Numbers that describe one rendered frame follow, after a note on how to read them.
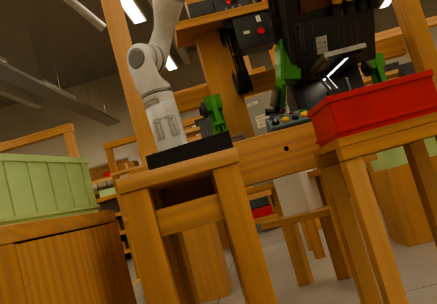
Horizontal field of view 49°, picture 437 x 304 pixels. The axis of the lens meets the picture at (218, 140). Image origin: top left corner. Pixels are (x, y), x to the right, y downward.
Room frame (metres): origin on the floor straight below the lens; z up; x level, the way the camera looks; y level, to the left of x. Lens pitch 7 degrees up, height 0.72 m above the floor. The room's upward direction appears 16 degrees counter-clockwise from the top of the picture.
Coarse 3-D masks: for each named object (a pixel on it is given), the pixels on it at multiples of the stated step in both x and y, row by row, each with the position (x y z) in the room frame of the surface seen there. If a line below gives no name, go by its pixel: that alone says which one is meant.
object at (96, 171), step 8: (120, 160) 12.04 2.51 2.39; (128, 160) 12.03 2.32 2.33; (88, 168) 12.09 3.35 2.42; (96, 168) 12.08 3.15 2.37; (104, 168) 12.06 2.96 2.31; (96, 176) 12.08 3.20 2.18; (96, 184) 12.08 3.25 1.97; (104, 184) 12.07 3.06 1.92; (112, 184) 12.06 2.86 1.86; (96, 192) 12.08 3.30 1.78; (112, 200) 12.07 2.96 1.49
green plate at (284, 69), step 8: (280, 40) 1.84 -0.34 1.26; (280, 48) 1.84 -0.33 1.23; (280, 56) 1.84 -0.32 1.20; (280, 64) 1.84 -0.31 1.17; (288, 64) 1.85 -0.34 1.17; (296, 64) 1.85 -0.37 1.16; (280, 72) 1.84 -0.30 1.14; (288, 72) 1.85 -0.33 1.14; (296, 72) 1.85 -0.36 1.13; (288, 80) 1.87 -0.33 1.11; (296, 80) 1.87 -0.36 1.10
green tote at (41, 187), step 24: (0, 168) 1.05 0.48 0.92; (24, 168) 1.14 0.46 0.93; (48, 168) 1.23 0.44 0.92; (72, 168) 1.35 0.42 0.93; (0, 192) 1.04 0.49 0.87; (24, 192) 1.12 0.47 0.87; (48, 192) 1.21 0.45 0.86; (72, 192) 1.32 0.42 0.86; (0, 216) 1.02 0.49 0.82; (24, 216) 1.09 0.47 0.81; (48, 216) 1.19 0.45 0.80
